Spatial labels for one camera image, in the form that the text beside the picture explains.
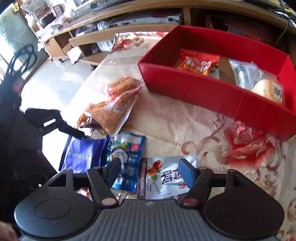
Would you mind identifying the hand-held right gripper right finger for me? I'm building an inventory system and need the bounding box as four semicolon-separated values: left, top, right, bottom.
177;158;257;208

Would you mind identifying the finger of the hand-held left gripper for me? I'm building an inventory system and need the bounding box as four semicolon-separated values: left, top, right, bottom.
24;108;86;139

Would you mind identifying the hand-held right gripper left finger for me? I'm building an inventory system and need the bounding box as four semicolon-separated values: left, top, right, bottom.
46;158;122;208

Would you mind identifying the white hazelnut print packet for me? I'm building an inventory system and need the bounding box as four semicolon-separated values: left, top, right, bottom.
136;156;201;200

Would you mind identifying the purple wafer biscuit packet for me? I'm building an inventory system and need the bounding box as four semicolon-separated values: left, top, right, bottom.
59;136;108;174

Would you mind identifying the blue snack packet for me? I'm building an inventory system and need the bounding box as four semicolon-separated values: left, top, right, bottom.
102;132;146;193

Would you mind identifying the orange meat floss packet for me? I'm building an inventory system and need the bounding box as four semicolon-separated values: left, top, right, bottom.
77;93;140;137

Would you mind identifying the round pastry packet red label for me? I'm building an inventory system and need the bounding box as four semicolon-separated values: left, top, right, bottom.
107;75;146;109

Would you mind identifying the red cardboard box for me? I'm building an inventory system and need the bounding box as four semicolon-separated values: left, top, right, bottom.
137;25;296;142

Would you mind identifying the red snack packet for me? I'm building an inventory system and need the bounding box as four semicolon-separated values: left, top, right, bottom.
177;49;220;76

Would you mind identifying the pale round pastry clear packet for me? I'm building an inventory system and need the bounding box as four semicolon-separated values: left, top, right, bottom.
252;78;285;105

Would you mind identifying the white sausage packet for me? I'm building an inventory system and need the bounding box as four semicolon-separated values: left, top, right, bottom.
228;58;265;90

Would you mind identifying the floral tablecloth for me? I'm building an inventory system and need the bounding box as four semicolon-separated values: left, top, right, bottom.
58;31;296;241

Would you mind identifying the white paper bag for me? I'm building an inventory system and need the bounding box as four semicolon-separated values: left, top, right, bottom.
67;45;82;64

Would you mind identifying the blue white cardboard box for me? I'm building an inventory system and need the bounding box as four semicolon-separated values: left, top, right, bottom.
97;40;114;52

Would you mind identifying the wooden television stand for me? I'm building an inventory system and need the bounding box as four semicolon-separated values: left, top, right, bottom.
38;0;296;67

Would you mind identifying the silver media player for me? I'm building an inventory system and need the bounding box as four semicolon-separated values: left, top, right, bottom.
109;13;183;29

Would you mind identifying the black cable loop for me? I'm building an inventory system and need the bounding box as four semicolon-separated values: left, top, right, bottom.
7;44;38;77

